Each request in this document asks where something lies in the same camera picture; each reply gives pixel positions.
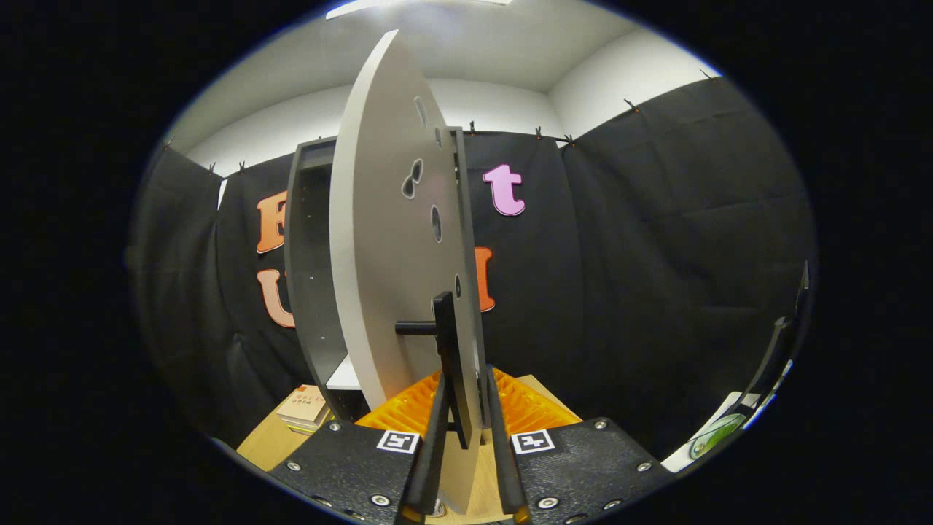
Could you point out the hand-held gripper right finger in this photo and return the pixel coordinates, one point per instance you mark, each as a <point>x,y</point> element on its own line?
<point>501,459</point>

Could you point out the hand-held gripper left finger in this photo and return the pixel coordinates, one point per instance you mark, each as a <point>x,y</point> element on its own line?
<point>434,452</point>

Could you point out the dark grey shoe cabinet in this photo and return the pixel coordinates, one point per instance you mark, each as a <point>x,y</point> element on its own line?
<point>310,277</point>

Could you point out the stack of books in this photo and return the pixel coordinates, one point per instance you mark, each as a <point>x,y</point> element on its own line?
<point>306,408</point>

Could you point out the white and green sheet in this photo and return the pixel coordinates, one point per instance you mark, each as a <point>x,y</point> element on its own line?
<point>711,437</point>

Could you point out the black backdrop cloth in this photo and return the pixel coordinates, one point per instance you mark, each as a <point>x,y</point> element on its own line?
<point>656,277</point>

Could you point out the dark thin bar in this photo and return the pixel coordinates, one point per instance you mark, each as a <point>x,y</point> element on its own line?
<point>773,357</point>

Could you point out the wide ceiling light panel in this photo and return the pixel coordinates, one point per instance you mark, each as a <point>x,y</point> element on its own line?
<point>408,6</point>

